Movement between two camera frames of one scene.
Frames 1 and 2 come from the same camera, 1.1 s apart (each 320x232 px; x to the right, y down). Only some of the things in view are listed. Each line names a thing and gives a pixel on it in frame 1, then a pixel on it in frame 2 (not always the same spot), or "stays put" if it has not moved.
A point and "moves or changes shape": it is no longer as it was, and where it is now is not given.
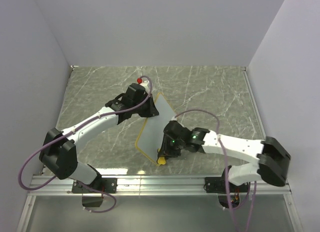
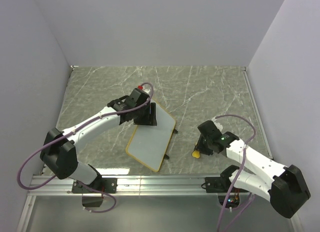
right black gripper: [168, 152] → [200, 147]
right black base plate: [217, 185] stays put
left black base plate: [105, 185] stays put
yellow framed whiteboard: [150, 138] moves or changes shape
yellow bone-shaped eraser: [161, 160] → [196, 154]
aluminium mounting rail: [50, 186] stays put
